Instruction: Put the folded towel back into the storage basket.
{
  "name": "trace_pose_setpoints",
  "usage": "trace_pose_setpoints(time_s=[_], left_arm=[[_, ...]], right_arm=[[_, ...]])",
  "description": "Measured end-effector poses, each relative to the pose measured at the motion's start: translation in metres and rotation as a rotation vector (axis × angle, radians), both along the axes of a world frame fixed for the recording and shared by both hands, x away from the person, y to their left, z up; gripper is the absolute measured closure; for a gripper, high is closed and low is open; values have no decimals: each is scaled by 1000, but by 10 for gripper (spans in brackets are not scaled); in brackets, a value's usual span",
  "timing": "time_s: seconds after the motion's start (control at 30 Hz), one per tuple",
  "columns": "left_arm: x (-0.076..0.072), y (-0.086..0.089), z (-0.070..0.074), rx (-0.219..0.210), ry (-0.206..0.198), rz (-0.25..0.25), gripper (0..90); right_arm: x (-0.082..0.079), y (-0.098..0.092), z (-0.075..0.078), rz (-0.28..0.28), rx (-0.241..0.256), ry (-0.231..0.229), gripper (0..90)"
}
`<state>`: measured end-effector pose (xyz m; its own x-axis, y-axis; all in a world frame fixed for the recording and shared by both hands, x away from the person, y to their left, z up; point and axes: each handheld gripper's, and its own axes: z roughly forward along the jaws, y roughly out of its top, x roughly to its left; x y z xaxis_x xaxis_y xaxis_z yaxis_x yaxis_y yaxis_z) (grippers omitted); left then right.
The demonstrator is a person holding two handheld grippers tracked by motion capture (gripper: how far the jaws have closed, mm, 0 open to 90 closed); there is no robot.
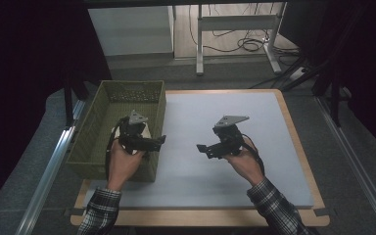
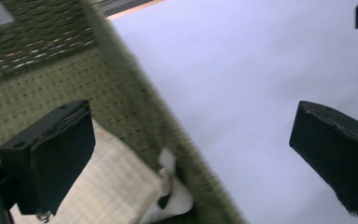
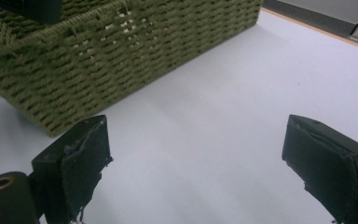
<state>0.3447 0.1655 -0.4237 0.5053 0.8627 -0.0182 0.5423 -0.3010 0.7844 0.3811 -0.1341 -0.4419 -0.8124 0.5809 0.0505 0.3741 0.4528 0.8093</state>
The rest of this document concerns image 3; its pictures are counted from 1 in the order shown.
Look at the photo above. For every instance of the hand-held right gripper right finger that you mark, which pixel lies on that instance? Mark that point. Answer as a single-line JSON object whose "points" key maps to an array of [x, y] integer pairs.
{"points": [[329, 165]]}

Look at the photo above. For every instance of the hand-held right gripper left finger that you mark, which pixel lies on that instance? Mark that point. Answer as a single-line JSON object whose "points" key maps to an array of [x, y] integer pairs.
{"points": [[74, 168]]}

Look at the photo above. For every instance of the green woven basket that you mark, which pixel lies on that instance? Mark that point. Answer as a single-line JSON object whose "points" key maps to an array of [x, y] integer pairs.
{"points": [[105, 62]]}

